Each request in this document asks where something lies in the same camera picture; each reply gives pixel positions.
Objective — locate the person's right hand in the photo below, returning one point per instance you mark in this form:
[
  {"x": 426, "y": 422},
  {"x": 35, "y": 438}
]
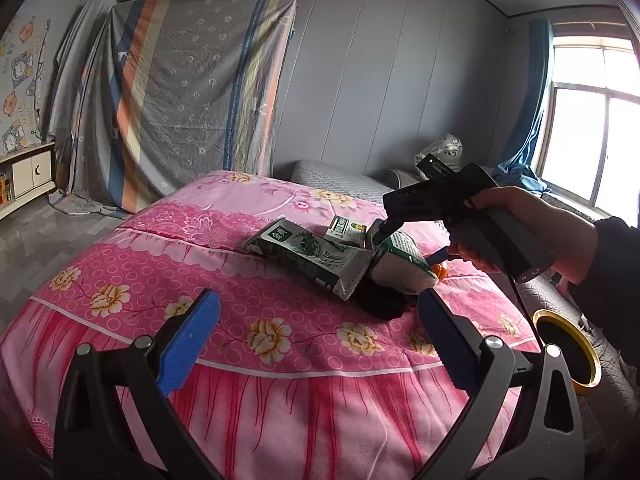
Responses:
[{"x": 540, "y": 230}]

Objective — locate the grey quilted sofa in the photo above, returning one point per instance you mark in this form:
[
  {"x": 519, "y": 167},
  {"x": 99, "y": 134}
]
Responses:
[{"x": 340, "y": 180}]

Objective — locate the cartoon wall poster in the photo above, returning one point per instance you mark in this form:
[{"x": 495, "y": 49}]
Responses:
[{"x": 22, "y": 85}]

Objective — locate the gold rimmed trash can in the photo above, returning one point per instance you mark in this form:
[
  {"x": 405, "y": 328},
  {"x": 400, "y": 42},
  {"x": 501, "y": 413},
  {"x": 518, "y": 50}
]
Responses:
[{"x": 565, "y": 350}]

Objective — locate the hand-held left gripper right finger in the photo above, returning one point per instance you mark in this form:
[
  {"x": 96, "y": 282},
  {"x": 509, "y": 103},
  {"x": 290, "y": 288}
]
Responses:
[{"x": 450, "y": 340}]

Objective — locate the plastic bag on sofa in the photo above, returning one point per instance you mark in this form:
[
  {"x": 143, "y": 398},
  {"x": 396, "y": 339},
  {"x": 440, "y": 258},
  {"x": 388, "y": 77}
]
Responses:
[{"x": 447, "y": 147}]

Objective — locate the pink floral tablecloth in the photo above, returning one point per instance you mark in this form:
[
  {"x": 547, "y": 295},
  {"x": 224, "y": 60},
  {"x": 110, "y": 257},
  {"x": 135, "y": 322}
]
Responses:
[{"x": 200, "y": 260}]

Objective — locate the black plastic bag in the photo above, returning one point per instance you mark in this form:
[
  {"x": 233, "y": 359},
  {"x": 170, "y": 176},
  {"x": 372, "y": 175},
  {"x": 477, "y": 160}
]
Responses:
[{"x": 382, "y": 300}]

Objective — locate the small green white carton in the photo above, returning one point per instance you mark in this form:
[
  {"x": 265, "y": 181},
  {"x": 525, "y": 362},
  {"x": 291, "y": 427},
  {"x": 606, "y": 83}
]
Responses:
[{"x": 345, "y": 230}]

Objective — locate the person's right forearm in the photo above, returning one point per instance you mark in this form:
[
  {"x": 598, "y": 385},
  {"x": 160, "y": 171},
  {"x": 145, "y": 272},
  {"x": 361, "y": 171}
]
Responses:
[{"x": 610, "y": 280}]

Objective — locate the sliding window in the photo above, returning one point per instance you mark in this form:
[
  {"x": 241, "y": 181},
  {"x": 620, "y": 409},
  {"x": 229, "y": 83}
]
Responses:
[{"x": 595, "y": 125}]

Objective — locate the orange fruit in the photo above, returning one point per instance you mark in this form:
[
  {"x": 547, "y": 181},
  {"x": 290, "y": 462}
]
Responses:
[{"x": 440, "y": 271}]

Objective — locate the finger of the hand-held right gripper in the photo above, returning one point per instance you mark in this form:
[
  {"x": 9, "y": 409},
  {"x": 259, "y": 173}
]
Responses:
[
  {"x": 440, "y": 258},
  {"x": 385, "y": 232}
]

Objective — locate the grey bolster pillow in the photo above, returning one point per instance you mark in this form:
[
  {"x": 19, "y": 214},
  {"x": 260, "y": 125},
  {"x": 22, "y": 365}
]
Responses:
[{"x": 400, "y": 177}]

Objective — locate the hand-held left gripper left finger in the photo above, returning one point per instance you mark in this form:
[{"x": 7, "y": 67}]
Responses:
[{"x": 190, "y": 340}]

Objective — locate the green milk carton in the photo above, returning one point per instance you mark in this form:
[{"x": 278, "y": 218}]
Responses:
[{"x": 305, "y": 255}]

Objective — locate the white draped cloth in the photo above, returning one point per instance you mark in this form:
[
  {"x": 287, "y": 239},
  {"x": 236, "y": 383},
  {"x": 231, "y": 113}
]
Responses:
[{"x": 75, "y": 70}]

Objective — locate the white tissue packet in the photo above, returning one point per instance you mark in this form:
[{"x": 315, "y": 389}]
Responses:
[{"x": 400, "y": 270}]

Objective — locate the blue curtain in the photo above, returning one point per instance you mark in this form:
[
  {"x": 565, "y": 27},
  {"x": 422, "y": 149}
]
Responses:
[{"x": 530, "y": 110}]

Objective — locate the striped grey bed sheet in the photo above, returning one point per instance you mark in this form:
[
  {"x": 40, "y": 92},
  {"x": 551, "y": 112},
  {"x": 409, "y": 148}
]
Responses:
[{"x": 190, "y": 100}]

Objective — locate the cream tv cabinet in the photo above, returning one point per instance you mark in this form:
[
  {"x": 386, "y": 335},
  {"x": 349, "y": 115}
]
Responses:
[{"x": 30, "y": 175}]

